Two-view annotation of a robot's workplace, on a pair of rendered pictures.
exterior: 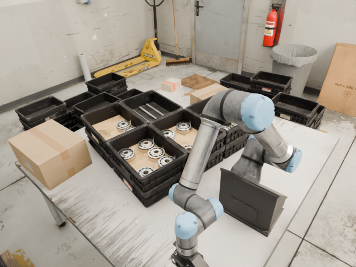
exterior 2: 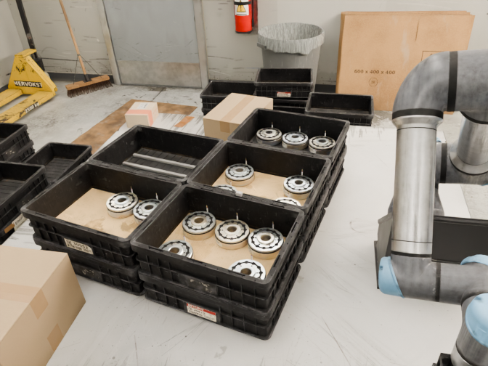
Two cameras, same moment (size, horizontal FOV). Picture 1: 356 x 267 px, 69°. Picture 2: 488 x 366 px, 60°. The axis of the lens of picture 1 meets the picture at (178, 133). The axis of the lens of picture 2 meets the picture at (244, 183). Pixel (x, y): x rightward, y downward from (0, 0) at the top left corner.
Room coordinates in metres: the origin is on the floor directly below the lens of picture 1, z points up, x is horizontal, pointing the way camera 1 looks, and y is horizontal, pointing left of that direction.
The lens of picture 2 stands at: (0.32, 0.53, 1.68)
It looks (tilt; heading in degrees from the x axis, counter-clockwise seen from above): 35 degrees down; 332
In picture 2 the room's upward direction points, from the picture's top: 3 degrees counter-clockwise
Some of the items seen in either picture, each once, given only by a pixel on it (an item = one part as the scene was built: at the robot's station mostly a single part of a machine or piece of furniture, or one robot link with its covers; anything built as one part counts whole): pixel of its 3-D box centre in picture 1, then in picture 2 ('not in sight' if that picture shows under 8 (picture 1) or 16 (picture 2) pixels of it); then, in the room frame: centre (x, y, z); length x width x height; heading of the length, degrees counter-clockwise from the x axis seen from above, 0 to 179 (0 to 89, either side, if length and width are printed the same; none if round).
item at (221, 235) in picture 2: (156, 152); (232, 230); (1.18, 0.13, 0.86); 0.10 x 0.10 x 0.01
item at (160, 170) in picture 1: (145, 149); (219, 229); (1.14, 0.19, 0.92); 0.40 x 0.30 x 0.02; 37
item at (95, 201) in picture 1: (182, 185); (246, 282); (1.39, -0.01, 0.35); 1.60 x 1.60 x 0.70; 47
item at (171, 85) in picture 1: (171, 85); (142, 115); (2.37, 0.04, 0.74); 0.16 x 0.12 x 0.07; 143
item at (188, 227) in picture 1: (187, 229); (487, 329); (0.52, -0.01, 1.06); 0.09 x 0.08 x 0.11; 129
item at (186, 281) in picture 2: (146, 156); (221, 242); (1.14, 0.19, 0.87); 0.40 x 0.30 x 0.11; 37
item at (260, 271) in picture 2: (145, 173); (245, 274); (1.01, 0.18, 0.86); 0.10 x 0.10 x 0.01
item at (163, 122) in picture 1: (186, 135); (261, 186); (1.32, -0.05, 0.87); 0.40 x 0.30 x 0.11; 37
